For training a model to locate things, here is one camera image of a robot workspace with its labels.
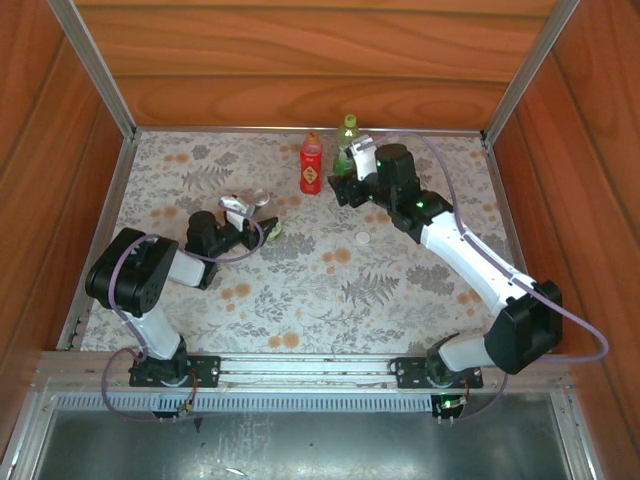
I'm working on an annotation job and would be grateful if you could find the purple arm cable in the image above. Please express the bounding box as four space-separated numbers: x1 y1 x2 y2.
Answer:
101 214 265 426
362 132 610 426

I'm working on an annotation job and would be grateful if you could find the red plastic bottle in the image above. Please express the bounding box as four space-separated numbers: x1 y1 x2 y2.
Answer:
298 131 324 195

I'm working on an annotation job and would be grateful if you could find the green plastic bottle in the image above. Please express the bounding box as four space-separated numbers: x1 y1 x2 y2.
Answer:
333 114 362 176

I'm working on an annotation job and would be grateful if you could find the grey metal sheet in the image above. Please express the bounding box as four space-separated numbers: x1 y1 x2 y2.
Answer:
34 409 571 480

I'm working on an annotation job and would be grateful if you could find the aluminium frame post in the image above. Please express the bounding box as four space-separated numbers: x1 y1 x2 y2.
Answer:
47 0 140 144
479 0 582 144

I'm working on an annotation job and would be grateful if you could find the grey slotted cable duct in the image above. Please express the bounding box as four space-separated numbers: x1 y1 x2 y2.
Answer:
52 392 556 414

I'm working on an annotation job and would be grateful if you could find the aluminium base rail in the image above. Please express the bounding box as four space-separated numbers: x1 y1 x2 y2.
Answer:
29 349 574 396

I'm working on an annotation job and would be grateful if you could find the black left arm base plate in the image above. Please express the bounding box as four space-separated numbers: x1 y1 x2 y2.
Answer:
128 354 222 389

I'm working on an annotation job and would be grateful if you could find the clear bottle with green label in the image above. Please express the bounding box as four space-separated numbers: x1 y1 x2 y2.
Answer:
239 188 284 244

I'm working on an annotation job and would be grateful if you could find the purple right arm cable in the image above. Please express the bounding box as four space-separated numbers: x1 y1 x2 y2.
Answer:
362 132 610 426

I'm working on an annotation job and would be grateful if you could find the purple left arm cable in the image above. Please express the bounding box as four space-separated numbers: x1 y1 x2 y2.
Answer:
101 214 265 426

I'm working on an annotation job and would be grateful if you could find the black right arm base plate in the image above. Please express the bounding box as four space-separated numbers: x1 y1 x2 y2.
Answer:
394 355 485 390

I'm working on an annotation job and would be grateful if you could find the floral tablecloth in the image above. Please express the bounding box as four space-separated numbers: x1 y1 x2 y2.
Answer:
79 130 531 354

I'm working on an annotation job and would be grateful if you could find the aluminium frame rail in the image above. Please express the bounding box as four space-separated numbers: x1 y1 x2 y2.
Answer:
56 134 139 351
133 125 487 139
480 130 551 351

